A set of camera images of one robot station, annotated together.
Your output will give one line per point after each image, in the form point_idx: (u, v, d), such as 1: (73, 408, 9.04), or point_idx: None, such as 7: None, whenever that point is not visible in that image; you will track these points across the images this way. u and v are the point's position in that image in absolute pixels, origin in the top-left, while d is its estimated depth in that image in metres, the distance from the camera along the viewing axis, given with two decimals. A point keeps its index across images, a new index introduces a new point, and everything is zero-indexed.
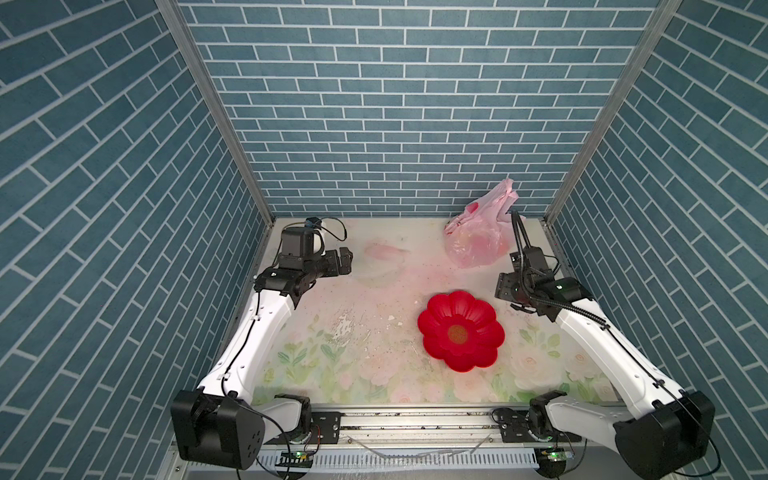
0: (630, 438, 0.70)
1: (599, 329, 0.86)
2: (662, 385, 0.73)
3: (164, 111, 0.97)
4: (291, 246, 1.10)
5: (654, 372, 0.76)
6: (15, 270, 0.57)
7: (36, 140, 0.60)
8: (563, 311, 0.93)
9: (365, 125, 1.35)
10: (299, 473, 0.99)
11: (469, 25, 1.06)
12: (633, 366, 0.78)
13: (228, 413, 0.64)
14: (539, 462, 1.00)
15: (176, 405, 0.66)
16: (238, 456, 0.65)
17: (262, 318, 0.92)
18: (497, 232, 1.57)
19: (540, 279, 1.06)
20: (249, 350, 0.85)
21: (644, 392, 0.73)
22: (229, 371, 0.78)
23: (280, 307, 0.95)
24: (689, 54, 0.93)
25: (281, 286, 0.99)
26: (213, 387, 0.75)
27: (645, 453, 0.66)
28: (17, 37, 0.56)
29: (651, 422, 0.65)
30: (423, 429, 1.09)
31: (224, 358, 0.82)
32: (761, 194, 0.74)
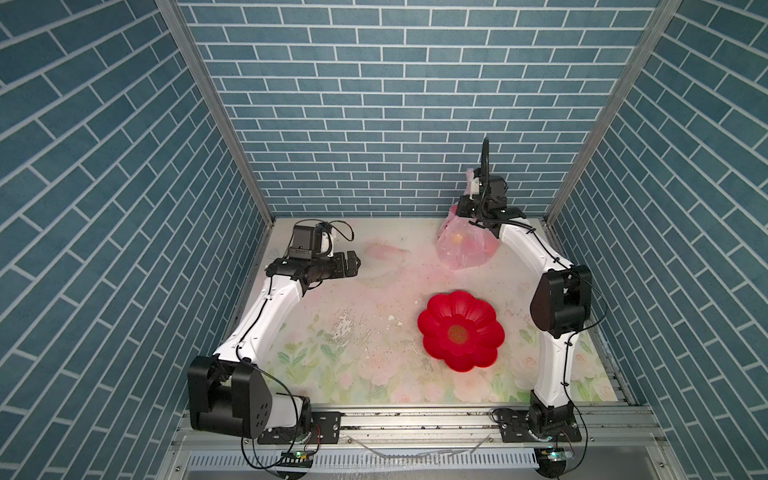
0: (535, 303, 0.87)
1: (525, 234, 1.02)
2: (558, 260, 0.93)
3: (164, 111, 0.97)
4: (300, 240, 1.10)
5: (555, 253, 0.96)
6: (15, 270, 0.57)
7: (36, 140, 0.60)
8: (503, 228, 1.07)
9: (365, 125, 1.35)
10: (299, 473, 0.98)
11: (469, 24, 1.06)
12: (540, 249, 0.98)
13: (242, 378, 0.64)
14: (539, 462, 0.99)
15: (192, 370, 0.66)
16: (248, 423, 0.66)
17: (274, 297, 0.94)
18: (483, 236, 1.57)
19: (495, 206, 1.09)
20: (263, 322, 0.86)
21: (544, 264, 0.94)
22: (243, 340, 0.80)
23: (290, 289, 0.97)
24: (689, 53, 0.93)
25: (291, 273, 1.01)
26: (228, 353, 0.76)
27: (544, 309, 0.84)
28: (17, 37, 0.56)
29: (544, 282, 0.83)
30: (422, 429, 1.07)
31: (239, 330, 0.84)
32: (761, 194, 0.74)
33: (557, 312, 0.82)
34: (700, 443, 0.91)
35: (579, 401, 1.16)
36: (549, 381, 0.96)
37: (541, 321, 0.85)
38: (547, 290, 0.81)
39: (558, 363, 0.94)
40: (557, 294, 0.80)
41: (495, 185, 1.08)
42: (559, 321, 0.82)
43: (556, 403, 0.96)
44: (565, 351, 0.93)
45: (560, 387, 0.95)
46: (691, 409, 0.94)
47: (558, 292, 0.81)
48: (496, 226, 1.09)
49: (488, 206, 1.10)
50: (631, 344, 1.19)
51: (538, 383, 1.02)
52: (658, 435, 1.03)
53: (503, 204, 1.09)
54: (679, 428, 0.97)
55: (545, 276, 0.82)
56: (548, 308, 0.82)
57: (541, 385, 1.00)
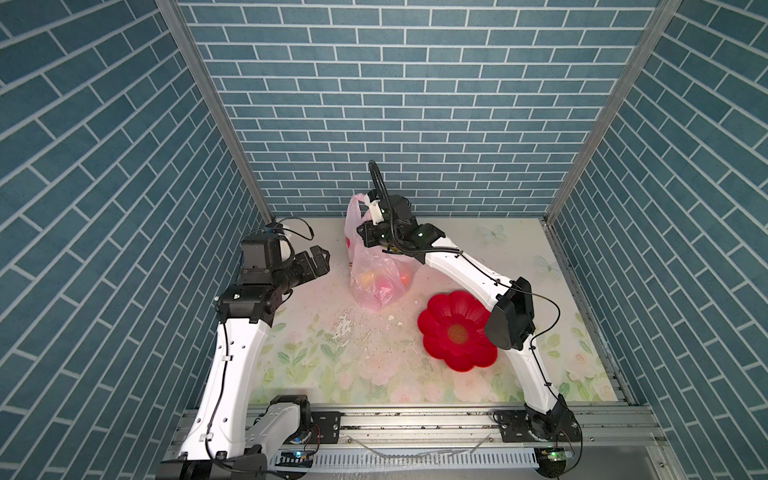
0: (490, 327, 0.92)
1: (455, 258, 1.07)
2: (498, 282, 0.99)
3: (164, 111, 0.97)
4: (254, 258, 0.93)
5: (493, 275, 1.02)
6: (15, 270, 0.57)
7: (37, 140, 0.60)
8: (429, 254, 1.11)
9: (365, 125, 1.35)
10: (299, 473, 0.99)
11: (469, 24, 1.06)
12: (480, 276, 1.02)
13: (223, 473, 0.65)
14: (539, 462, 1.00)
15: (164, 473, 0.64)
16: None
17: (235, 357, 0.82)
18: (392, 266, 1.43)
19: (407, 230, 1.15)
20: (229, 395, 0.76)
21: (489, 291, 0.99)
22: (211, 428, 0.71)
23: (253, 337, 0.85)
24: (688, 54, 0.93)
25: (250, 307, 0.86)
26: (199, 450, 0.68)
27: (499, 330, 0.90)
28: (16, 37, 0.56)
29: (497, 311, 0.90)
30: (423, 429, 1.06)
31: (202, 414, 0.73)
32: (761, 193, 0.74)
33: (515, 329, 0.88)
34: (698, 442, 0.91)
35: (578, 401, 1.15)
36: (536, 389, 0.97)
37: (500, 341, 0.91)
38: (502, 316, 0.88)
39: (533, 368, 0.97)
40: (511, 316, 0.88)
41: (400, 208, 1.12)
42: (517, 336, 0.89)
43: (552, 405, 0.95)
44: (532, 356, 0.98)
45: (546, 388, 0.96)
46: (691, 409, 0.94)
47: (512, 315, 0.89)
48: (419, 254, 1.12)
49: (402, 232, 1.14)
50: (631, 344, 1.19)
51: (524, 392, 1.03)
52: (658, 435, 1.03)
53: (413, 224, 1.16)
54: (679, 428, 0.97)
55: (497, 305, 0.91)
56: (504, 329, 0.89)
57: (531, 397, 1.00)
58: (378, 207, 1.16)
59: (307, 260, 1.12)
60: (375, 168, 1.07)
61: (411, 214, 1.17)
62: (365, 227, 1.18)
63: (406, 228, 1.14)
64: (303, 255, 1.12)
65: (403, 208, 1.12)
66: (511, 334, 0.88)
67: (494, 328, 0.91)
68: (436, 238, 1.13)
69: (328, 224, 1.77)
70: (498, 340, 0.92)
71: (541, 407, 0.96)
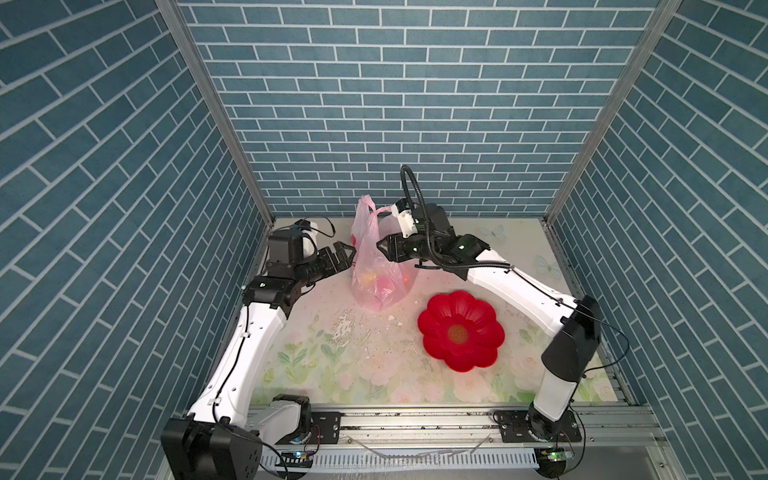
0: (551, 356, 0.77)
1: (504, 273, 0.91)
2: (562, 302, 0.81)
3: (164, 111, 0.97)
4: (279, 253, 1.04)
5: (554, 293, 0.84)
6: (15, 271, 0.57)
7: (36, 140, 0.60)
8: (471, 269, 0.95)
9: (365, 125, 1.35)
10: (299, 473, 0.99)
11: (469, 25, 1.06)
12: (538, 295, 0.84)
13: (223, 439, 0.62)
14: (539, 462, 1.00)
15: (166, 434, 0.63)
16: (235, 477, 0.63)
17: (252, 335, 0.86)
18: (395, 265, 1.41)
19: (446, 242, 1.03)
20: (241, 369, 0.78)
21: (551, 313, 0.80)
22: (220, 394, 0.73)
23: (271, 321, 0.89)
24: (688, 54, 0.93)
25: (271, 296, 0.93)
26: (205, 412, 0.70)
27: (565, 363, 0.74)
28: (17, 37, 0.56)
29: (565, 337, 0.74)
30: (422, 429, 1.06)
31: (215, 381, 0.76)
32: (761, 194, 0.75)
33: (583, 361, 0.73)
34: (698, 442, 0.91)
35: (578, 401, 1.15)
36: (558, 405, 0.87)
37: (563, 374, 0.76)
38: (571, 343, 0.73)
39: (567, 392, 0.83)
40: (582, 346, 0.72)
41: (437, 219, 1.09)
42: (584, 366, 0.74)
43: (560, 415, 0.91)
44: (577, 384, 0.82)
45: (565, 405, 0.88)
46: (691, 409, 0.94)
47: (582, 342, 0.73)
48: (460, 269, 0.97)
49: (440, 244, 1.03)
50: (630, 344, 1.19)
51: (540, 398, 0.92)
52: (658, 435, 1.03)
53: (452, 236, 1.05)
54: (679, 428, 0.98)
55: (564, 330, 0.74)
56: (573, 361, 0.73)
57: (545, 404, 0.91)
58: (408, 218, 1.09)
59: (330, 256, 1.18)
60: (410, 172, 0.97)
61: (449, 226, 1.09)
62: (395, 239, 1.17)
63: (445, 239, 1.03)
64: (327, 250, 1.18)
65: (438, 219, 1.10)
66: (581, 368, 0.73)
67: (558, 359, 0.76)
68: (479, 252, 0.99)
69: (328, 223, 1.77)
70: (561, 372, 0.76)
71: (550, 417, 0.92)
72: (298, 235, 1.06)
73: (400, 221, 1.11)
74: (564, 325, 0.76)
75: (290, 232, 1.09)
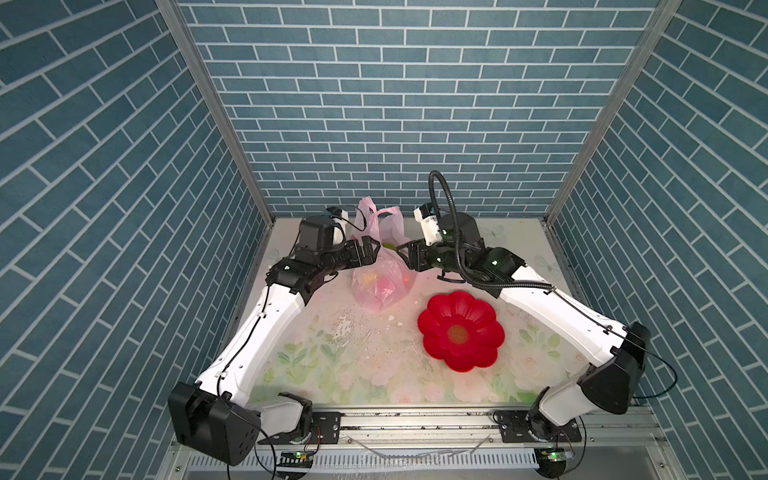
0: (596, 387, 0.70)
1: (545, 295, 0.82)
2: (611, 330, 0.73)
3: (164, 111, 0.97)
4: (308, 239, 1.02)
5: (602, 319, 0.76)
6: (15, 271, 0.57)
7: (37, 140, 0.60)
8: (507, 289, 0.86)
9: (365, 125, 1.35)
10: (299, 473, 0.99)
11: (469, 25, 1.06)
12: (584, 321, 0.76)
13: (220, 415, 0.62)
14: (539, 462, 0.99)
15: (173, 397, 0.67)
16: (228, 452, 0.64)
17: (267, 315, 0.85)
18: (394, 265, 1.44)
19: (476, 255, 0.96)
20: (252, 347, 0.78)
21: (601, 344, 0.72)
22: (227, 369, 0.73)
23: (289, 305, 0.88)
24: (688, 54, 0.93)
25: (293, 281, 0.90)
26: (210, 383, 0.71)
27: (611, 395, 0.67)
28: (17, 38, 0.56)
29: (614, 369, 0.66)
30: (423, 429, 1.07)
31: (226, 354, 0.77)
32: (761, 194, 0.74)
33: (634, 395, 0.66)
34: (698, 442, 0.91)
35: None
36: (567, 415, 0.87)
37: (606, 404, 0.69)
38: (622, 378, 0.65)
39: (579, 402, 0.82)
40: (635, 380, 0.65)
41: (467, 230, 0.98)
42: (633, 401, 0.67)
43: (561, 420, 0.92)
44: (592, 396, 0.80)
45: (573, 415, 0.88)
46: (691, 409, 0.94)
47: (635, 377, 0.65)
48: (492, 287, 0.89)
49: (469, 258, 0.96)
50: None
51: (548, 401, 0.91)
52: (658, 435, 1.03)
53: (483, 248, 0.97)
54: (679, 428, 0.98)
55: (615, 362, 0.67)
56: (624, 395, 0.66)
57: (552, 409, 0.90)
58: (433, 224, 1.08)
59: (356, 248, 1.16)
60: (439, 178, 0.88)
61: (479, 237, 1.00)
62: (417, 247, 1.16)
63: (475, 253, 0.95)
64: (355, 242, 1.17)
65: (470, 229, 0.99)
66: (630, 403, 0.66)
67: (603, 389, 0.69)
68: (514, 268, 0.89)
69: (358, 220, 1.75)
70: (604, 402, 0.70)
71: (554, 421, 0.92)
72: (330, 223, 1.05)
73: (424, 228, 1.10)
74: (615, 357, 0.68)
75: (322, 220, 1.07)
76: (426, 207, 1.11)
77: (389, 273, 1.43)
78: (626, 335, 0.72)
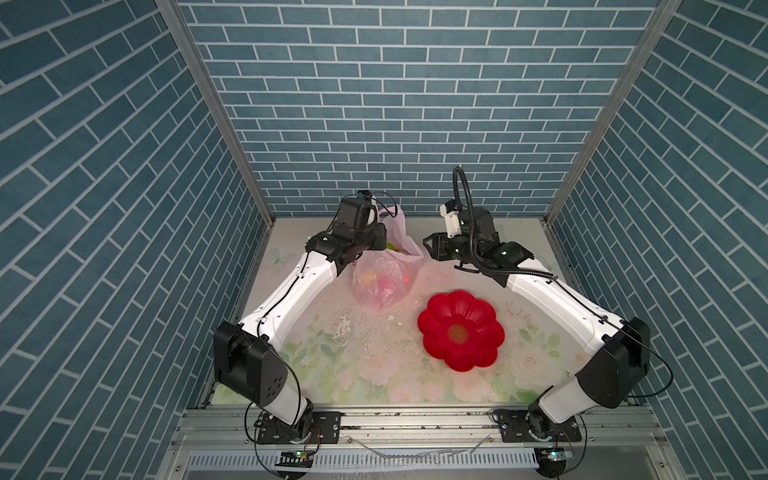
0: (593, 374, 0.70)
1: (546, 284, 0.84)
2: (606, 320, 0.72)
3: (164, 111, 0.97)
4: (346, 216, 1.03)
5: (598, 310, 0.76)
6: (15, 270, 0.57)
7: (36, 140, 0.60)
8: (512, 276, 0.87)
9: (365, 125, 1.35)
10: (299, 473, 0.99)
11: (470, 25, 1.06)
12: (579, 309, 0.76)
13: (258, 355, 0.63)
14: (539, 462, 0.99)
15: (217, 333, 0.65)
16: (259, 394, 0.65)
17: (305, 277, 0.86)
18: (394, 264, 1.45)
19: (489, 246, 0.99)
20: (289, 302, 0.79)
21: (593, 330, 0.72)
22: (267, 316, 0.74)
23: (324, 270, 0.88)
24: (689, 54, 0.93)
25: (329, 251, 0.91)
26: (250, 326, 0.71)
27: (605, 385, 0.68)
28: (16, 37, 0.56)
29: (606, 357, 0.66)
30: (422, 429, 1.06)
31: (266, 304, 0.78)
32: (761, 193, 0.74)
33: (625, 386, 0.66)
34: (698, 442, 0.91)
35: None
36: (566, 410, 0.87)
37: (602, 398, 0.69)
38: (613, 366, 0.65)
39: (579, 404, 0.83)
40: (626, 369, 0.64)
41: (483, 223, 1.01)
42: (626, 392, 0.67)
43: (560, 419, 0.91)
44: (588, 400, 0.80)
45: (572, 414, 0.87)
46: (691, 409, 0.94)
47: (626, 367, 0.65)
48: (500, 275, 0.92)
49: (482, 248, 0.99)
50: None
51: (548, 397, 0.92)
52: (658, 435, 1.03)
53: (496, 241, 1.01)
54: (679, 428, 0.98)
55: (604, 350, 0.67)
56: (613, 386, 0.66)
57: (551, 406, 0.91)
58: (456, 219, 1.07)
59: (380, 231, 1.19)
60: (461, 174, 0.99)
61: (494, 231, 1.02)
62: (439, 239, 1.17)
63: (487, 244, 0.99)
64: (380, 226, 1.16)
65: (485, 222, 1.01)
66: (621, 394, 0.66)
67: (598, 380, 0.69)
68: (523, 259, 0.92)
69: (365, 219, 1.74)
70: (599, 395, 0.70)
71: (553, 419, 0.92)
72: (367, 205, 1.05)
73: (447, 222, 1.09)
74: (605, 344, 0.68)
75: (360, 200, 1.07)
76: (451, 203, 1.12)
77: (389, 273, 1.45)
78: (622, 326, 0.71)
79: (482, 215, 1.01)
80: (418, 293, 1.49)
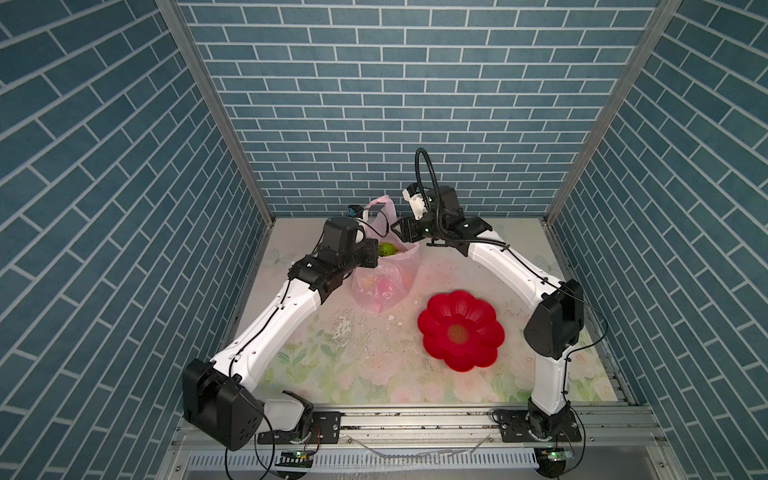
0: (533, 330, 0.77)
1: (500, 252, 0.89)
2: (547, 280, 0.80)
3: (164, 111, 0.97)
4: (331, 239, 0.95)
5: (541, 272, 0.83)
6: (15, 270, 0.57)
7: (37, 139, 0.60)
8: (472, 245, 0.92)
9: (364, 125, 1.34)
10: (299, 473, 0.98)
11: (470, 24, 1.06)
12: (525, 271, 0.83)
13: (227, 397, 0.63)
14: (539, 462, 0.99)
15: (187, 372, 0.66)
16: (230, 437, 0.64)
17: (285, 308, 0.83)
18: (395, 267, 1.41)
19: (453, 220, 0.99)
20: (265, 336, 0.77)
21: (534, 288, 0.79)
22: (240, 353, 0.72)
23: (306, 300, 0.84)
24: (688, 53, 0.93)
25: (313, 278, 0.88)
26: (223, 365, 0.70)
27: (544, 338, 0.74)
28: (16, 37, 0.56)
29: (542, 312, 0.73)
30: (422, 429, 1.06)
31: (241, 339, 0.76)
32: (761, 193, 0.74)
33: (559, 337, 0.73)
34: (698, 442, 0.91)
35: (579, 401, 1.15)
36: (550, 393, 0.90)
37: (541, 348, 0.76)
38: (547, 318, 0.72)
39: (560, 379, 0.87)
40: (559, 321, 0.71)
41: (448, 198, 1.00)
42: (561, 344, 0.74)
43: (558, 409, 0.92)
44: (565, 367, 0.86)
45: (561, 395, 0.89)
46: (691, 409, 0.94)
47: (559, 319, 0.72)
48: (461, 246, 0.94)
49: (447, 222, 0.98)
50: (631, 343, 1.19)
51: (536, 389, 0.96)
52: (658, 435, 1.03)
53: (460, 216, 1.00)
54: (679, 428, 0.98)
55: (541, 303, 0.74)
56: (549, 337, 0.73)
57: (541, 396, 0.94)
58: (420, 201, 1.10)
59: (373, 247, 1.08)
60: (423, 154, 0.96)
61: (459, 207, 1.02)
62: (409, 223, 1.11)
63: (452, 218, 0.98)
64: (373, 242, 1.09)
65: (450, 199, 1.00)
66: (556, 344, 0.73)
67: (539, 335, 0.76)
68: (482, 231, 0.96)
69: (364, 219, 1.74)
70: (538, 346, 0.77)
71: (548, 410, 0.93)
72: (354, 226, 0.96)
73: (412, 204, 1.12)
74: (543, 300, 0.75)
75: (348, 220, 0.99)
76: (412, 187, 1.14)
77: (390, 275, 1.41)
78: (560, 285, 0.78)
79: (447, 191, 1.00)
80: (418, 293, 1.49)
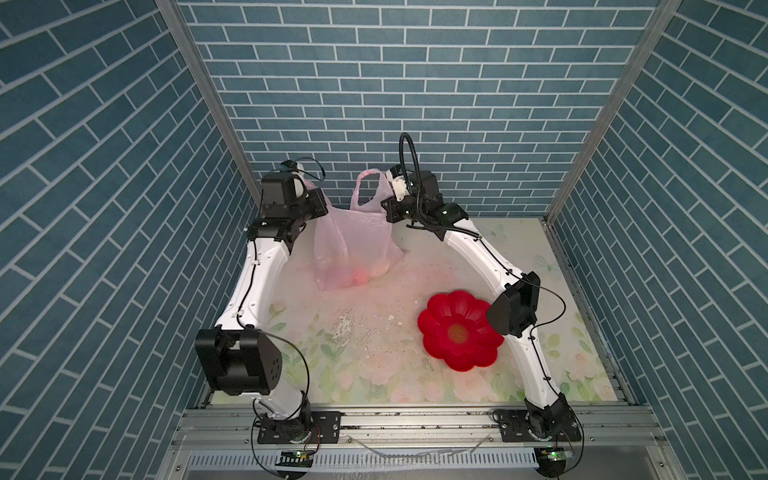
0: (494, 313, 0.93)
1: (474, 242, 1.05)
2: (511, 272, 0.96)
3: (164, 111, 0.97)
4: (273, 195, 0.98)
5: (506, 263, 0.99)
6: (15, 270, 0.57)
7: (36, 140, 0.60)
8: (448, 233, 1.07)
9: (364, 124, 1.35)
10: (299, 473, 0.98)
11: (469, 24, 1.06)
12: (493, 262, 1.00)
13: (250, 343, 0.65)
14: (539, 462, 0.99)
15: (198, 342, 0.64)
16: (265, 380, 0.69)
17: (262, 263, 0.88)
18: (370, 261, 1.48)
19: (433, 206, 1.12)
20: (257, 289, 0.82)
21: (499, 278, 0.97)
22: (242, 307, 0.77)
23: (277, 252, 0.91)
24: (689, 53, 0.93)
25: (274, 233, 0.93)
26: (230, 323, 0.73)
27: (504, 320, 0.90)
28: (16, 37, 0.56)
29: (503, 300, 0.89)
30: (423, 429, 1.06)
31: (234, 298, 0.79)
32: (761, 193, 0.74)
33: (514, 318, 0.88)
34: (698, 442, 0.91)
35: (578, 401, 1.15)
36: (534, 382, 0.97)
37: (499, 325, 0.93)
38: (505, 305, 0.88)
39: (533, 361, 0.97)
40: (516, 307, 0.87)
41: (428, 184, 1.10)
42: (516, 325, 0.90)
43: (549, 401, 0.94)
44: (532, 347, 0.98)
45: (545, 383, 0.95)
46: (691, 409, 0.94)
47: (516, 306, 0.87)
48: (440, 232, 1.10)
49: (427, 207, 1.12)
50: (631, 343, 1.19)
51: (528, 387, 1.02)
52: (659, 435, 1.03)
53: (439, 202, 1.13)
54: (679, 428, 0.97)
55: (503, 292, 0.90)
56: (506, 318, 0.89)
57: (532, 392, 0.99)
58: (402, 183, 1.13)
59: (318, 197, 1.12)
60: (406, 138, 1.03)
61: (438, 193, 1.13)
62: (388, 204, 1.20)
63: (432, 204, 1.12)
64: (316, 191, 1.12)
65: (430, 185, 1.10)
66: (511, 324, 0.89)
67: (498, 316, 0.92)
68: (459, 220, 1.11)
69: None
70: (497, 324, 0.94)
71: (541, 403, 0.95)
72: (291, 176, 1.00)
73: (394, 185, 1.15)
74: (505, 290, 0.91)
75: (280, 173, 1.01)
76: (395, 168, 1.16)
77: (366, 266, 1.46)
78: (521, 275, 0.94)
79: (429, 177, 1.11)
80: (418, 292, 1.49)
